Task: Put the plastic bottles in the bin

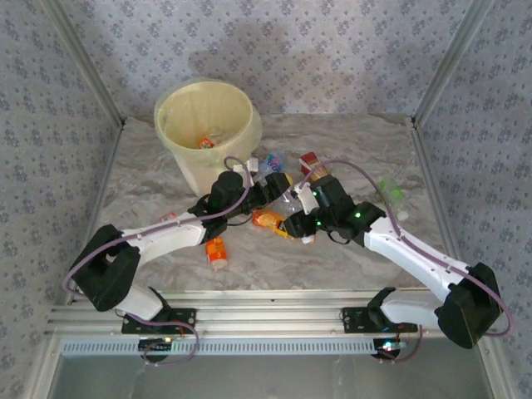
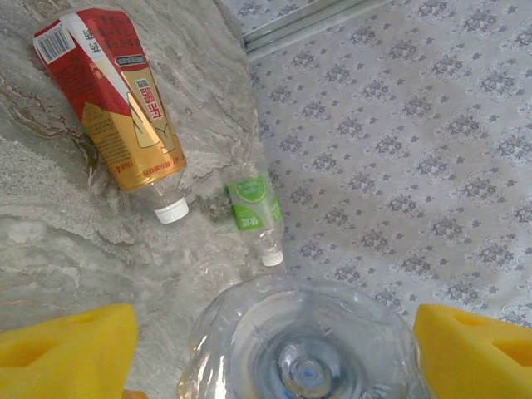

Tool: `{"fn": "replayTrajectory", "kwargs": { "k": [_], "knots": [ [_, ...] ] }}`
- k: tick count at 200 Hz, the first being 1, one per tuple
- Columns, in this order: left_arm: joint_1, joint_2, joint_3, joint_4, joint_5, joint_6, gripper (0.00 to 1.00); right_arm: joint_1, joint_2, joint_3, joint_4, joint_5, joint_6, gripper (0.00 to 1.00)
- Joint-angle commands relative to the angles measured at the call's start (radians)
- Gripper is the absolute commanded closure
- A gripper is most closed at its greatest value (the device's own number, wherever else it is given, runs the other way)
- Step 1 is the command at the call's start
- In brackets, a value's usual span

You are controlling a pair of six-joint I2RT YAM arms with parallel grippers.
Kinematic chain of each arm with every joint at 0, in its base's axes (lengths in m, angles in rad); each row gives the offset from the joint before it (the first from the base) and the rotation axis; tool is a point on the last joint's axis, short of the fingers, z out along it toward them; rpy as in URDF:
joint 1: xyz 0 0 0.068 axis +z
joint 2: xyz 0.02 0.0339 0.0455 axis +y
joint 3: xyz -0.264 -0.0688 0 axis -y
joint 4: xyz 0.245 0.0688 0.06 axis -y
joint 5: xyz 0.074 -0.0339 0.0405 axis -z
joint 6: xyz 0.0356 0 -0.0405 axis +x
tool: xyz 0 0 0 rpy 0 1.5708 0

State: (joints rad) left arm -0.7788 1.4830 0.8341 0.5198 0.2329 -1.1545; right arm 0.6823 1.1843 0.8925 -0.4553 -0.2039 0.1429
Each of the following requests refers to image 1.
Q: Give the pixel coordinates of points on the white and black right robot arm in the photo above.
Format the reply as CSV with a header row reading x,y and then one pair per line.
x,y
407,253

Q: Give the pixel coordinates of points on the aluminium mounting rail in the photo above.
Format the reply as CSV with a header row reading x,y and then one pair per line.
x,y
270,316

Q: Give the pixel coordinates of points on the white bottle cap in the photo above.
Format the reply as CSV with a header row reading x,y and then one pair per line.
x,y
402,215

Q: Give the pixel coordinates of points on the small circuit board with LED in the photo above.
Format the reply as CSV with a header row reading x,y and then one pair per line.
x,y
156,345
388,347

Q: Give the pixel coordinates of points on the clear bottle with red end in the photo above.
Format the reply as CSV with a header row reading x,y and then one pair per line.
x,y
168,216

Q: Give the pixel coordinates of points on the pale yellow plastic bucket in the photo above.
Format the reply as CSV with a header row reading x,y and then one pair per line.
x,y
187,108

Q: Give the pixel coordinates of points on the marble pattern table cover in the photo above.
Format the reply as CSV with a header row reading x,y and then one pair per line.
x,y
291,266

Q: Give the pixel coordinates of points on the aluminium side rail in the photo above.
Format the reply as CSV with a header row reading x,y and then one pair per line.
x,y
428,158
110,158

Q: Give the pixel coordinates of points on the orange NFC juice bottle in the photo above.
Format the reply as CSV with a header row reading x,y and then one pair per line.
x,y
217,251

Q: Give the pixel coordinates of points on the red carton box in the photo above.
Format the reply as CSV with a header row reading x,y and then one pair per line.
x,y
309,161

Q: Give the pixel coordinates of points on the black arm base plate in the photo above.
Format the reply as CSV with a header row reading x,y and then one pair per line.
x,y
187,316
353,320

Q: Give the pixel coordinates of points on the orange label juice bottle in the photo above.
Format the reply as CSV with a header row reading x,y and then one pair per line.
x,y
268,220

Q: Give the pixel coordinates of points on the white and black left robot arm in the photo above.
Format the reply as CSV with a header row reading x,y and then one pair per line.
x,y
166,237

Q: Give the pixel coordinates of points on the white plastic bin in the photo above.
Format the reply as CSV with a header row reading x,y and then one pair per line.
x,y
199,170

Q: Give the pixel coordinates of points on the aluminium frame post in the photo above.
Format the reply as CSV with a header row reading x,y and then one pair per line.
x,y
89,62
447,62

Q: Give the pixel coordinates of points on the green plastic bottle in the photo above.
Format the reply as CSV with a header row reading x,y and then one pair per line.
x,y
392,190

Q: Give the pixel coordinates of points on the clear bottle pink blue label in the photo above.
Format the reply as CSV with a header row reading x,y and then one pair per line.
x,y
274,162

